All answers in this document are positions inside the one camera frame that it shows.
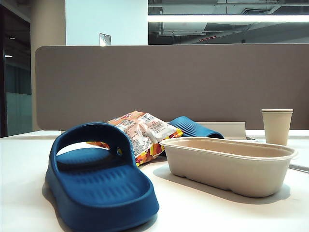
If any blue ribbed foam slipper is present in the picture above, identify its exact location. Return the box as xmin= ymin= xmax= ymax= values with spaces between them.
xmin=168 ymin=116 xmax=225 ymax=140

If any white ceiling light strip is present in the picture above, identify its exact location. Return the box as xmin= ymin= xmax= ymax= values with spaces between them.
xmin=148 ymin=14 xmax=309 ymax=23

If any large blue foam slipper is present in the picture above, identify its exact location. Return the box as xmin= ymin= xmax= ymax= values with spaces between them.
xmin=44 ymin=122 xmax=160 ymax=232

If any beige paper cup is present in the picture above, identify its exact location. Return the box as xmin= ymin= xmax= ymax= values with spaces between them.
xmin=261 ymin=108 xmax=294 ymax=146

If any orange printed chips bag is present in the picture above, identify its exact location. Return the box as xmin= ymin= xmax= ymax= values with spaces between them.
xmin=86 ymin=110 xmax=184 ymax=167

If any grey-brown desk partition screen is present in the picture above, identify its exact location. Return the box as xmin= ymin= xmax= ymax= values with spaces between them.
xmin=35 ymin=44 xmax=309 ymax=131

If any dark glass door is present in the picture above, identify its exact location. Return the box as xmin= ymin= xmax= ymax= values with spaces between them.
xmin=0 ymin=4 xmax=32 ymax=138

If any white desk cable tray cover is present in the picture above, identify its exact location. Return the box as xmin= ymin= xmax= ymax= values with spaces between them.
xmin=197 ymin=121 xmax=247 ymax=140

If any silver wall plate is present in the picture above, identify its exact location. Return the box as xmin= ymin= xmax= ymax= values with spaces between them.
xmin=99 ymin=33 xmax=112 ymax=46

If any beige pulp food box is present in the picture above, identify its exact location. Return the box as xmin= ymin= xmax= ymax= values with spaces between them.
xmin=159 ymin=136 xmax=299 ymax=198

